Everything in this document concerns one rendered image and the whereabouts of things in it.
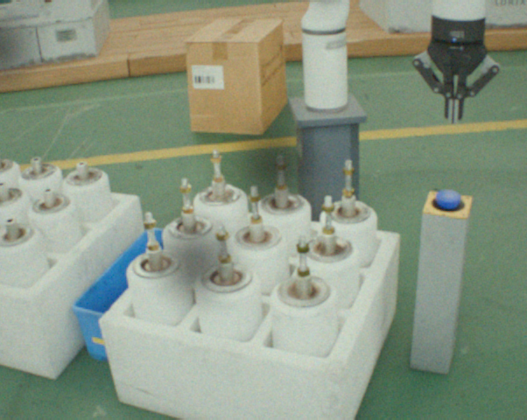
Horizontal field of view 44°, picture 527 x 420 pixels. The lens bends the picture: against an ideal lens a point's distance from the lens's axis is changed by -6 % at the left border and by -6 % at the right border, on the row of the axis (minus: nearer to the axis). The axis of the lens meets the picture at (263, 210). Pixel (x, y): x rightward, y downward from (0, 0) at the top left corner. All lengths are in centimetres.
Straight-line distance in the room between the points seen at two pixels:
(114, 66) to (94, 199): 157
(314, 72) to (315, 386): 70
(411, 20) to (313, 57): 165
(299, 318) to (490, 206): 90
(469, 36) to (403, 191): 91
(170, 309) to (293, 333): 20
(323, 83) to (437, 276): 52
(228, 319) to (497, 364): 51
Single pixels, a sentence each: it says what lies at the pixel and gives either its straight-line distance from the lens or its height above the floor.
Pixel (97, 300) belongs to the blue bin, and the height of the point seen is 9.
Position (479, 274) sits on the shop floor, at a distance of 148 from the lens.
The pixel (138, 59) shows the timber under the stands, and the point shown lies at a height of 7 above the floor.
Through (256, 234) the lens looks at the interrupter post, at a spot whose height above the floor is 26.
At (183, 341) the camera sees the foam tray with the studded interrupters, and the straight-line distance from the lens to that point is 102.
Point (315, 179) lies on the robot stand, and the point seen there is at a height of 16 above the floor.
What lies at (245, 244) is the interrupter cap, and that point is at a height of 25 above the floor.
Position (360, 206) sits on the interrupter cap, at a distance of 118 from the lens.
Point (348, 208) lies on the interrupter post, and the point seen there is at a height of 26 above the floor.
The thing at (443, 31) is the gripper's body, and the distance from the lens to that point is 94.
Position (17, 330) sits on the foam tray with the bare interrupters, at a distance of 125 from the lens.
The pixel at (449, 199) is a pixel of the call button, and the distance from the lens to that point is 105.
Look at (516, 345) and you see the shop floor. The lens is 131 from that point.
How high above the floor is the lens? 81
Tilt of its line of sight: 28 degrees down
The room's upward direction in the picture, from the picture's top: 4 degrees counter-clockwise
